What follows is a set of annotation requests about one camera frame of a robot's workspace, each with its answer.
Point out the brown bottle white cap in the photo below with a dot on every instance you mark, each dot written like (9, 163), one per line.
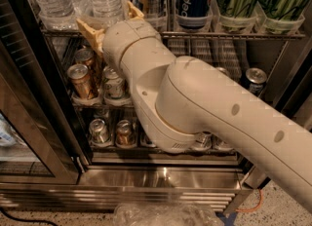
(220, 145)
(203, 142)

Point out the clear plastic bag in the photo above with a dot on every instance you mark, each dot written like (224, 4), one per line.
(164, 215)

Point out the wire shelf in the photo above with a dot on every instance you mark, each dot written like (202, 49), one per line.
(102, 105)
(199, 35)

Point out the stainless steel fridge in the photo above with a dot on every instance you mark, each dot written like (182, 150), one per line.
(110, 175)

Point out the white green soda can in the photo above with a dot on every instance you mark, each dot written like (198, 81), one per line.
(113, 84)

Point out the gold can bottom shelf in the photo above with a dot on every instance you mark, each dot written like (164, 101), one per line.
(125, 136)

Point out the top wire shelf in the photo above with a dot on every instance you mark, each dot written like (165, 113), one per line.
(199, 35)

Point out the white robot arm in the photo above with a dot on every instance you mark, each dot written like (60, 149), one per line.
(177, 97)

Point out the gold can middle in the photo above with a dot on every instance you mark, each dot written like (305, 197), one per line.
(88, 57)

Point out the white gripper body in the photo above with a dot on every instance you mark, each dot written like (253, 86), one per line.
(126, 37)

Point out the brown bottle white cap left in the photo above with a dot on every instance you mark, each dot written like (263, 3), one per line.
(203, 142)

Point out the brown bottle white cap right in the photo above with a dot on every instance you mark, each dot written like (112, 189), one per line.
(220, 145)

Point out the green silver can bottom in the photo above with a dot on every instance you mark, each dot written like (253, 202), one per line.
(99, 132)

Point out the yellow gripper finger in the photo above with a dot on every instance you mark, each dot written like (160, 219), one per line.
(132, 12)
(93, 36)

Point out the middle wire shelf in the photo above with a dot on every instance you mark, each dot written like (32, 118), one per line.
(102, 105)

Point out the gold can front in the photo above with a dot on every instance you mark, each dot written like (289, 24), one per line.
(82, 81)

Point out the dark blue soda can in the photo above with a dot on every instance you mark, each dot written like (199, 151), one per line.
(254, 80)

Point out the red Coca-Cola can right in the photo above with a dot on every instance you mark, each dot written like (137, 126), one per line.
(224, 71)

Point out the glass fridge door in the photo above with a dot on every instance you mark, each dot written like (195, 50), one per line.
(35, 136)

